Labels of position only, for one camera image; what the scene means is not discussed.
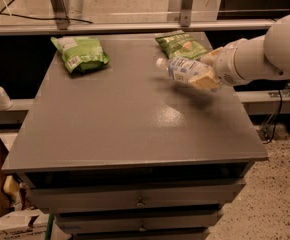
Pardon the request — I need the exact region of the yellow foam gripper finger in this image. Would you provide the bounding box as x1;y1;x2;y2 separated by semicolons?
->
188;70;220;89
200;47;223;65

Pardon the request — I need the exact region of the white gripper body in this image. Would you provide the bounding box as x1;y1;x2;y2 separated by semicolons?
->
213;38;248;86

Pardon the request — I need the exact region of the blue plastic water bottle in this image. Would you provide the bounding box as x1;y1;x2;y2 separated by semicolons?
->
156;57;214;85

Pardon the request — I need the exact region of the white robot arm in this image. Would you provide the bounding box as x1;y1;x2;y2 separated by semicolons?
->
189;15;290;89

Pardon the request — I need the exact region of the dark green jalapeno chip bag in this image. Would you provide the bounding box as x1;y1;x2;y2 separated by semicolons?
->
155;30;207;60

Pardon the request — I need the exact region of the light green snack bag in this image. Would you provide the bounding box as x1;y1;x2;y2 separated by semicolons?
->
51;36;110;73

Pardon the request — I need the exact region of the grey drawer cabinet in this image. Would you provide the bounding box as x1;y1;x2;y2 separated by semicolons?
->
3;34;267;240

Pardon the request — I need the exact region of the white cardboard box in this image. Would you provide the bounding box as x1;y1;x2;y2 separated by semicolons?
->
0;208;58;240

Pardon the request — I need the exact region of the metal frame rail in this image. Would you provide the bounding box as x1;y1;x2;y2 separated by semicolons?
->
0;0;290;35

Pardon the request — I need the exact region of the black cable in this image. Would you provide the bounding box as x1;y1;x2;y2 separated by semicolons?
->
0;0;94;25

